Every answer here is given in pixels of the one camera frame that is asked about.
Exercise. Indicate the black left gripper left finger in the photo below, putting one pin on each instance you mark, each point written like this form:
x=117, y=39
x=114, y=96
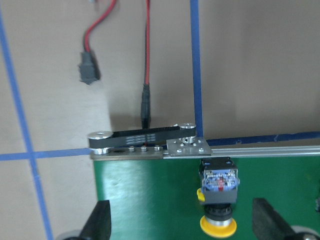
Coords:
x=97, y=226

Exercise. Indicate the green conveyor belt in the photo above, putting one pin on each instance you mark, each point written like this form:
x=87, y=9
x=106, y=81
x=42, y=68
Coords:
x=154, y=198

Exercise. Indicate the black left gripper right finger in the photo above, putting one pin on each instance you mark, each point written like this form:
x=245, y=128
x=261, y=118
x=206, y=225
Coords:
x=268, y=224

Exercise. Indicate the black conveyor drive belt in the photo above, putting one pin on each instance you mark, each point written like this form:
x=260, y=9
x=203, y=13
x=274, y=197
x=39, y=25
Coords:
x=101, y=141

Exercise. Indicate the yellow push button bottom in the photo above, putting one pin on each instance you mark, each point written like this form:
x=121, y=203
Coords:
x=218, y=191

